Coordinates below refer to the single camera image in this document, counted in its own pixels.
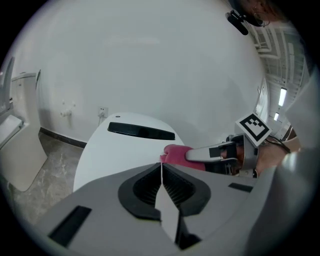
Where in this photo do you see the white door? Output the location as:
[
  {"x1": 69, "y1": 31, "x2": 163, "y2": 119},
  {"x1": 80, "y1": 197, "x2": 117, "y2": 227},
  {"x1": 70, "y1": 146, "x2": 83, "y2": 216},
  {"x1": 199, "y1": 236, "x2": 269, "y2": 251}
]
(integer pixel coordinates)
[{"x1": 254, "y1": 77, "x2": 270, "y2": 121}]

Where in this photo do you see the bundle of white ceiling pipes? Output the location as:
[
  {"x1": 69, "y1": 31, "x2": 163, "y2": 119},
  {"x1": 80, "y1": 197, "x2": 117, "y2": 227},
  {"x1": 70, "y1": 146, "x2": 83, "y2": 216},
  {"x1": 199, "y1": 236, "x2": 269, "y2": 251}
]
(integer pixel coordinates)
[{"x1": 252, "y1": 24, "x2": 308, "y2": 83}]

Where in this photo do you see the black head-worn camera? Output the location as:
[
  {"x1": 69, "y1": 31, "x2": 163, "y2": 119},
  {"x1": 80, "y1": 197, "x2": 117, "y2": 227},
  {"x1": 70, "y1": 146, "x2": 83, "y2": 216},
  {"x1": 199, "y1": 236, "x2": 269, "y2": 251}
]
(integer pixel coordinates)
[{"x1": 225, "y1": 9, "x2": 250, "y2": 36}]

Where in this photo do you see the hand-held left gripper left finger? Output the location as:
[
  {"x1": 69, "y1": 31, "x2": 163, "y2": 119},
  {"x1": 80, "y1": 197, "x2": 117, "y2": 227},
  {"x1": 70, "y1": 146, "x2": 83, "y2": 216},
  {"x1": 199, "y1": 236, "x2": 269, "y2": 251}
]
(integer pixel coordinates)
[{"x1": 31, "y1": 162, "x2": 181, "y2": 256}]

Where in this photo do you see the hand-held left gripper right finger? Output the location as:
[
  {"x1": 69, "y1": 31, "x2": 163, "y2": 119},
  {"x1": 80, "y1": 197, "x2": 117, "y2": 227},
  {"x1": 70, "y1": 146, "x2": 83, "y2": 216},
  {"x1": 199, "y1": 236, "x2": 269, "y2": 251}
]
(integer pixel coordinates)
[{"x1": 163, "y1": 162, "x2": 266, "y2": 256}]

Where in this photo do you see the white smart toilet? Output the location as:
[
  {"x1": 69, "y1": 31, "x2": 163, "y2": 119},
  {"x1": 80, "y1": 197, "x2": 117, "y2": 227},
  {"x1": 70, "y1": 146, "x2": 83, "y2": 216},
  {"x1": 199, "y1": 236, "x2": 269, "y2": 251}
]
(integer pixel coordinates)
[{"x1": 96, "y1": 112, "x2": 185, "y2": 147}]

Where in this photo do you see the person's right hand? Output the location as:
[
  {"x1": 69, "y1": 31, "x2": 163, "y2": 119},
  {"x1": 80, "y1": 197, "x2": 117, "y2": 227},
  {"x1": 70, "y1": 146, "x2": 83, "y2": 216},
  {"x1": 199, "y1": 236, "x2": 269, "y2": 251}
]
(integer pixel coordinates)
[{"x1": 223, "y1": 144, "x2": 245, "y2": 173}]

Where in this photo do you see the person's head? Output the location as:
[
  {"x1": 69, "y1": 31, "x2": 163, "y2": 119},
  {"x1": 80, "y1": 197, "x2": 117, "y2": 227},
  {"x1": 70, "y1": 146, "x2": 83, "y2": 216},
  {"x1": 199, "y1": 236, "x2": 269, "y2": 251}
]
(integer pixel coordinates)
[{"x1": 246, "y1": 0, "x2": 272, "y2": 28}]

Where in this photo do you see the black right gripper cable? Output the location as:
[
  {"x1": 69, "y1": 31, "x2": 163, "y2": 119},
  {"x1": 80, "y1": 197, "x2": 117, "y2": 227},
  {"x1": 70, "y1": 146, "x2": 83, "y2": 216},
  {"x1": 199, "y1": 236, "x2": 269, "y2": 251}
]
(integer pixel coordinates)
[{"x1": 264, "y1": 137, "x2": 292, "y2": 154}]

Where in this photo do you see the white toilet lid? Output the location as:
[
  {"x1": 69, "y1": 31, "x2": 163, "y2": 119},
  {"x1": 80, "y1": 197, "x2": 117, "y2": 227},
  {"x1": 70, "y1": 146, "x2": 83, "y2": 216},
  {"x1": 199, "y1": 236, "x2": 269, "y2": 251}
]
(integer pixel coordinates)
[{"x1": 73, "y1": 132, "x2": 187, "y2": 193}]

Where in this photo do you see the white toilet with tank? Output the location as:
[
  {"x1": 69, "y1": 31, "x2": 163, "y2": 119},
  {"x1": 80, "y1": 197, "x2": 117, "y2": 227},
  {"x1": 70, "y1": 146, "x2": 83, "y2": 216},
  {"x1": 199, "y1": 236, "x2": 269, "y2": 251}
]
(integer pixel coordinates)
[{"x1": 0, "y1": 71, "x2": 49, "y2": 193}]

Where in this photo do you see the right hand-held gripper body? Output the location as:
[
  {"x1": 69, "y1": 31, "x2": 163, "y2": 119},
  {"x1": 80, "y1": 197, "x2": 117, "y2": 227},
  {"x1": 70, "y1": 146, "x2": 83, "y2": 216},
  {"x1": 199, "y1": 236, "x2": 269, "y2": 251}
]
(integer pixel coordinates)
[{"x1": 225, "y1": 112, "x2": 273, "y2": 179}]

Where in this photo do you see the person's right forearm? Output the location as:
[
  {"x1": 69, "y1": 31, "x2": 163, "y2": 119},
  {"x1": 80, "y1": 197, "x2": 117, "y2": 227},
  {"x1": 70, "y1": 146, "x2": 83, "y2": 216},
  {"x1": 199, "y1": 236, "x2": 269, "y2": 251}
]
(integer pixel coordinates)
[{"x1": 254, "y1": 136, "x2": 301, "y2": 176}]

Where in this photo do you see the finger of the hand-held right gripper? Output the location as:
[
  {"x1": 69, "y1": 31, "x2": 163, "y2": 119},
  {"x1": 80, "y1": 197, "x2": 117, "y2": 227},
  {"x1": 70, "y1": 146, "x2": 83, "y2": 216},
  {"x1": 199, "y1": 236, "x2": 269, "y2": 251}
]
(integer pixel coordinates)
[
  {"x1": 184, "y1": 141, "x2": 236, "y2": 164},
  {"x1": 203, "y1": 159, "x2": 241, "y2": 176}
]

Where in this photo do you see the red cloth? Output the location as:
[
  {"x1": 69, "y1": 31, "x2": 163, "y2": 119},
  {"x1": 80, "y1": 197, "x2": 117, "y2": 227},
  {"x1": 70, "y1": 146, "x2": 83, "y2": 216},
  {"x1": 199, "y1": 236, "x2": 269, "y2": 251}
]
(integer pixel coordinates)
[{"x1": 159, "y1": 144, "x2": 207, "y2": 171}]

